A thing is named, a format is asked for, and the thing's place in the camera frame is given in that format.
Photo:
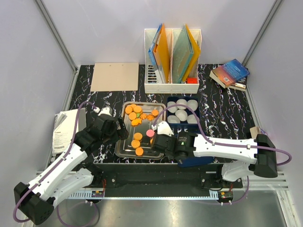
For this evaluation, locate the yellow folder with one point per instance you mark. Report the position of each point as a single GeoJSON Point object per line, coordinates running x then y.
{"type": "Point", "coordinates": [194, 54]}

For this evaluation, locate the tan clipboard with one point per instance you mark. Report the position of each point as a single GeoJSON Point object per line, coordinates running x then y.
{"type": "Point", "coordinates": [119, 76]}

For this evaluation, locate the black sandwich cookie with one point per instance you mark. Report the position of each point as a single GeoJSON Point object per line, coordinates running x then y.
{"type": "Point", "coordinates": [146, 141]}

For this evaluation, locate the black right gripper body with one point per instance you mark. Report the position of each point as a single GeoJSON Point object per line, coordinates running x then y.
{"type": "Point", "coordinates": [171, 156]}

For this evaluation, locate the white file organizer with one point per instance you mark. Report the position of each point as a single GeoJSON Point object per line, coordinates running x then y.
{"type": "Point", "coordinates": [151, 85]}

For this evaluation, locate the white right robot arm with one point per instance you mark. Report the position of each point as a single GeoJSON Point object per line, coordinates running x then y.
{"type": "Point", "coordinates": [250, 157]}

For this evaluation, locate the blue folder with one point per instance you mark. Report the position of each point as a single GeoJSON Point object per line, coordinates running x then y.
{"type": "Point", "coordinates": [152, 57]}

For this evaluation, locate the blue cookie tin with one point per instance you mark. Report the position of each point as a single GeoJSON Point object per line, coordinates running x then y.
{"type": "Point", "coordinates": [184, 125]}

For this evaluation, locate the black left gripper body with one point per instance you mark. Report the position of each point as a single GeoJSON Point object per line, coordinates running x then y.
{"type": "Point", "coordinates": [112, 135]}

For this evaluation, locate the red small box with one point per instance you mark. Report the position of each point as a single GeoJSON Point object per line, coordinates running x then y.
{"type": "Point", "coordinates": [192, 81]}

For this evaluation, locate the white paper manual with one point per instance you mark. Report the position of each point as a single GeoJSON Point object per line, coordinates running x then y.
{"type": "Point", "coordinates": [63, 130]}

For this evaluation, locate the white paper cup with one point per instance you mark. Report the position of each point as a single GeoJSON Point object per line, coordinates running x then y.
{"type": "Point", "coordinates": [191, 119]}
{"type": "Point", "coordinates": [172, 119]}
{"type": "Point", "coordinates": [192, 104]}
{"type": "Point", "coordinates": [182, 115]}
{"type": "Point", "coordinates": [172, 108]}
{"type": "Point", "coordinates": [182, 104]}

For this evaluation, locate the orange star cookie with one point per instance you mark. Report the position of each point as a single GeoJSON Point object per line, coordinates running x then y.
{"type": "Point", "coordinates": [136, 122]}

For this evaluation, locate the orange folder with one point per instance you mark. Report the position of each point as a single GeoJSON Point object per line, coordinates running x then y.
{"type": "Point", "coordinates": [161, 53]}

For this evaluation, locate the orange round cookie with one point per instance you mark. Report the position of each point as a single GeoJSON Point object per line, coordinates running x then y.
{"type": "Point", "coordinates": [138, 136]}
{"type": "Point", "coordinates": [135, 144]}
{"type": "Point", "coordinates": [128, 109]}
{"type": "Point", "coordinates": [138, 109]}
{"type": "Point", "coordinates": [132, 116]}
{"type": "Point", "coordinates": [139, 151]}

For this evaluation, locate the blue paperback book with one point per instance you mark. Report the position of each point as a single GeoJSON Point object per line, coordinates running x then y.
{"type": "Point", "coordinates": [231, 72]}

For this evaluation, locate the steel baking tray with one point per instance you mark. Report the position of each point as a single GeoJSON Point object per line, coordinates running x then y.
{"type": "Point", "coordinates": [123, 148]}

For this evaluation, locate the purple box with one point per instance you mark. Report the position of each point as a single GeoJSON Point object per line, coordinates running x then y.
{"type": "Point", "coordinates": [256, 130]}

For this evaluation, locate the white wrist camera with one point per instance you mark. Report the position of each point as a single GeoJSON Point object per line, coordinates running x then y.
{"type": "Point", "coordinates": [106, 110]}
{"type": "Point", "coordinates": [163, 128]}

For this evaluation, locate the blue tin lid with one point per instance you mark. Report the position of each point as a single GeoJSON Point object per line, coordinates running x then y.
{"type": "Point", "coordinates": [196, 160]}

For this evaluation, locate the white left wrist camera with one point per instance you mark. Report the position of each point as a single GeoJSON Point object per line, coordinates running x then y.
{"type": "Point", "coordinates": [106, 110]}

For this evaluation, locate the teal folder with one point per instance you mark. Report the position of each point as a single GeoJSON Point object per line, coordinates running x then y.
{"type": "Point", "coordinates": [181, 56]}

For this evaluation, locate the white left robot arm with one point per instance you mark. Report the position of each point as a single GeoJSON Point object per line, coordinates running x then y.
{"type": "Point", "coordinates": [38, 198]}

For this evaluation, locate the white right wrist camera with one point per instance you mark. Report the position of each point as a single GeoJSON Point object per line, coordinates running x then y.
{"type": "Point", "coordinates": [163, 128]}

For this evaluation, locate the lower paperback book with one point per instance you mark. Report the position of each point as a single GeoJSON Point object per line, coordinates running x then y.
{"type": "Point", "coordinates": [239, 85]}

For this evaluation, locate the pink round cookie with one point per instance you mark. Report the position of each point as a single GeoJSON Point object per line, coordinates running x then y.
{"type": "Point", "coordinates": [150, 133]}

